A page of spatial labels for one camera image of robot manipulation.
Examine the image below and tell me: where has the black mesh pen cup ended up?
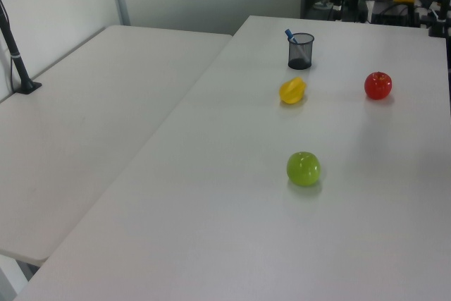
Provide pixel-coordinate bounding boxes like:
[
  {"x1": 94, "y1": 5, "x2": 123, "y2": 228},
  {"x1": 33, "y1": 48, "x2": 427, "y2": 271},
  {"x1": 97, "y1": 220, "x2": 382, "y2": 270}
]
[{"x1": 288, "y1": 32, "x2": 315, "y2": 70}]

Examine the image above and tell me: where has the yellow toy starfruit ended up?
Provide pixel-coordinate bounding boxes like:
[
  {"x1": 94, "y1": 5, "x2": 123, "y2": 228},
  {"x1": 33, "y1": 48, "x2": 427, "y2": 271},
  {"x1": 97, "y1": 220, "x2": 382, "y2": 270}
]
[{"x1": 279, "y1": 76, "x2": 308, "y2": 105}]

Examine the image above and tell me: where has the green toy apple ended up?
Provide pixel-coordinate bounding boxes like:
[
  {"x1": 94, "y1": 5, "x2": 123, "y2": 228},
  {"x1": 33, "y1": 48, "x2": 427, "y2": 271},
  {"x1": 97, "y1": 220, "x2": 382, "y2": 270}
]
[{"x1": 285, "y1": 151, "x2": 321, "y2": 187}]

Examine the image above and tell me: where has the white side table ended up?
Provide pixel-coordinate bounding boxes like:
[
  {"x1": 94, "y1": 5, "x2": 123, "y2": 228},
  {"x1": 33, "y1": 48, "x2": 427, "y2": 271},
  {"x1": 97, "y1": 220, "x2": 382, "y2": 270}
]
[{"x1": 0, "y1": 25, "x2": 233, "y2": 267}]

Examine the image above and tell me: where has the red toy apple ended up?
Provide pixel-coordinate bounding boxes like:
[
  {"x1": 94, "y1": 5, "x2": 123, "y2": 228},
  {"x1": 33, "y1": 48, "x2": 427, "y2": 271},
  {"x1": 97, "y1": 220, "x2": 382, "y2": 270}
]
[{"x1": 364, "y1": 71, "x2": 393, "y2": 100}]

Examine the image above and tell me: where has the black box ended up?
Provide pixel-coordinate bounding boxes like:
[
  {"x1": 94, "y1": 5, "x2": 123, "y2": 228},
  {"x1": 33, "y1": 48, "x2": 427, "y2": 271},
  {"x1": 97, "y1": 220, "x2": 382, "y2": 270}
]
[{"x1": 370, "y1": 1, "x2": 421, "y2": 27}]

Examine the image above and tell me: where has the black camera stand pole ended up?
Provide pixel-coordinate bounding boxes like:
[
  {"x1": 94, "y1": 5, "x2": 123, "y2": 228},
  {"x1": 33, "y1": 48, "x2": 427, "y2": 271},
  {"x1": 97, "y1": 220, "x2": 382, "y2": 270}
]
[{"x1": 0, "y1": 0, "x2": 43, "y2": 95}]

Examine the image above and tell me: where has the black clamp mount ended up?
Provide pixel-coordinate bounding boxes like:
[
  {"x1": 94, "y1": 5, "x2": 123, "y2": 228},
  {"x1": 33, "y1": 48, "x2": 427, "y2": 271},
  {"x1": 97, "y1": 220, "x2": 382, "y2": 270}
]
[{"x1": 419, "y1": 0, "x2": 451, "y2": 38}]

